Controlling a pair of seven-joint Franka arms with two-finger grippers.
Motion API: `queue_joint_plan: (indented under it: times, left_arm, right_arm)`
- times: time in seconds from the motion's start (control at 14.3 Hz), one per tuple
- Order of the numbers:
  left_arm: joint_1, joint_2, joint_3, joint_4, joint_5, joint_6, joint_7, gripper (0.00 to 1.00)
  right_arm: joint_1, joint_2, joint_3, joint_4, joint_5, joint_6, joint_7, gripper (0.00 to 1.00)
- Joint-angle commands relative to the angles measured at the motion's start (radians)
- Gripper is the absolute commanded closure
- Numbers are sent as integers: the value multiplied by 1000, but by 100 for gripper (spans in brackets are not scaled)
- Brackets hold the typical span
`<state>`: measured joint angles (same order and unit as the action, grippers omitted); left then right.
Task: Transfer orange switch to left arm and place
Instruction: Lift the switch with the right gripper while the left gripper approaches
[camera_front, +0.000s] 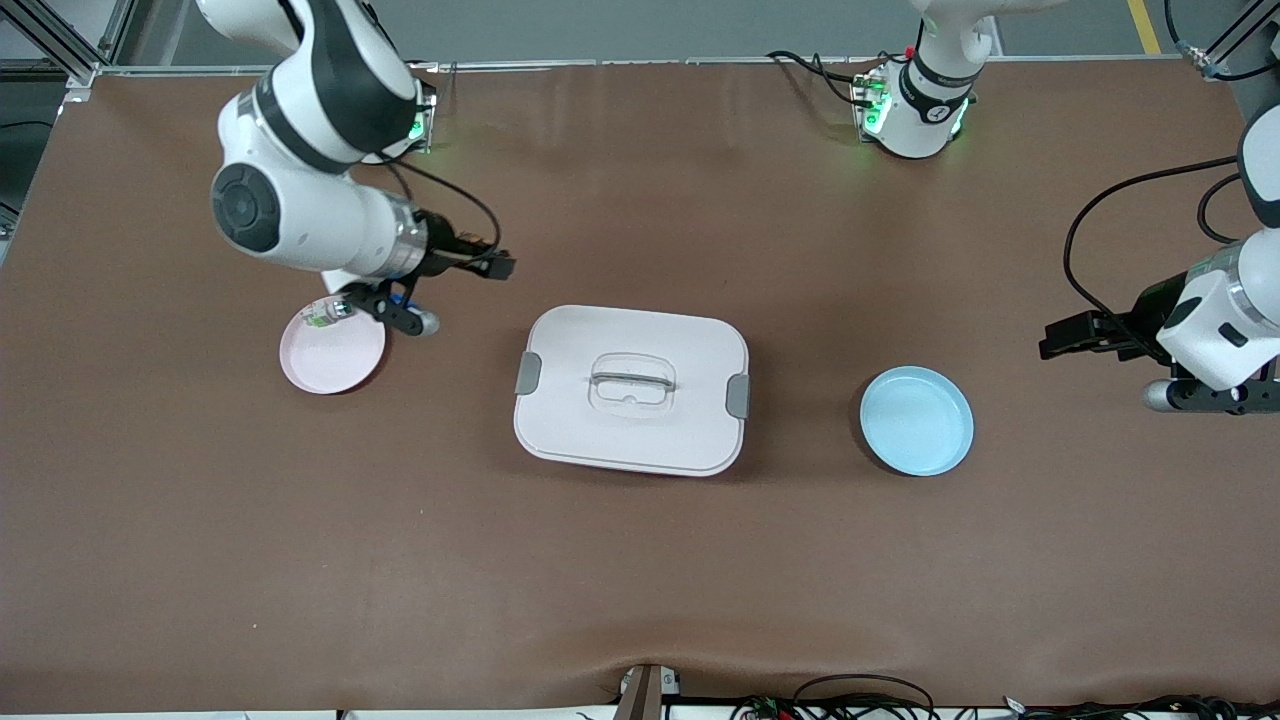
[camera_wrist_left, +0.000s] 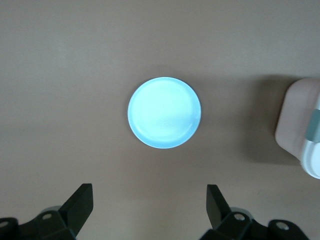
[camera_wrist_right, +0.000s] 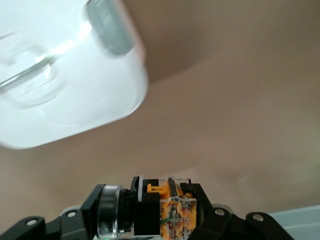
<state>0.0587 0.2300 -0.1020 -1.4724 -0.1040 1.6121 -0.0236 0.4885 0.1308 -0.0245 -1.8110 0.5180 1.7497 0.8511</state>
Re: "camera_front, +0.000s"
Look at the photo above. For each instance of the silver table edge rail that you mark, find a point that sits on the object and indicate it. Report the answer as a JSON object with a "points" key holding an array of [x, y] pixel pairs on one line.
{"points": [[650, 62]]}

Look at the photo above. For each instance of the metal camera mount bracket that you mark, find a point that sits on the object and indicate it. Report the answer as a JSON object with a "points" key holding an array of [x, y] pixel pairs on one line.
{"points": [[645, 695]]}

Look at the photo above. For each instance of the pink round plate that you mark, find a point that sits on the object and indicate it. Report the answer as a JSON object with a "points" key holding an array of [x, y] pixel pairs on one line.
{"points": [[330, 360]]}

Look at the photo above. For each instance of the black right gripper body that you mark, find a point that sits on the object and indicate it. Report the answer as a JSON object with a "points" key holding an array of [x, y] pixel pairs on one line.
{"points": [[446, 251]]}

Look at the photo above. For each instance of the aluminium frame profile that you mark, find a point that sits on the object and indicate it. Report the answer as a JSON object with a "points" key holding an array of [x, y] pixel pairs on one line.
{"points": [[1225, 45], [75, 60]]}

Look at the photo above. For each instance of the light blue round plate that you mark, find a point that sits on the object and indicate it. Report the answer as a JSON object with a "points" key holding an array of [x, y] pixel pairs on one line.
{"points": [[915, 420]]}

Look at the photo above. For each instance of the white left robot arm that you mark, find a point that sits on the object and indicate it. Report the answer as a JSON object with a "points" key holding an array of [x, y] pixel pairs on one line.
{"points": [[920, 120]]}

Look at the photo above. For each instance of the green push-button switch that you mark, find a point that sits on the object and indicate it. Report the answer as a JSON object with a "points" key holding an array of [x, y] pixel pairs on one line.
{"points": [[325, 315]]}

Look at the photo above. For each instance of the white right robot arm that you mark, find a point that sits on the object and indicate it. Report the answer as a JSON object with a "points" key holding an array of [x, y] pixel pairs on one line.
{"points": [[300, 210]]}

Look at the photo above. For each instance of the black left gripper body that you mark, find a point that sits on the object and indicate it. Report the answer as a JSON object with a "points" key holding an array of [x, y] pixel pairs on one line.
{"points": [[1148, 307]]}

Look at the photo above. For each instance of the white lidded storage box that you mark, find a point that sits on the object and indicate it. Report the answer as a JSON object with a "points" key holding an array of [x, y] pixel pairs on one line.
{"points": [[600, 430]]}

